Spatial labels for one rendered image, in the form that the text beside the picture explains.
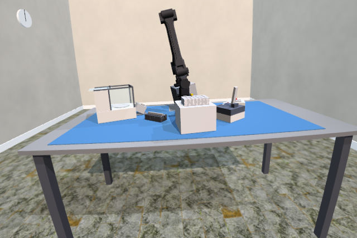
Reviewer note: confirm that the blue bench mat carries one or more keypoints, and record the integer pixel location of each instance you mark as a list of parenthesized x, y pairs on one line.
[(260, 118)]

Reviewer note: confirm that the white block with round holes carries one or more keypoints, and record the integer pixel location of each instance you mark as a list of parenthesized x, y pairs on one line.
[(241, 102)]

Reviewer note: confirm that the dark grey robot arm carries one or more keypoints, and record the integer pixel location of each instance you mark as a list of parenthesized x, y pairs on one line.
[(179, 68)]

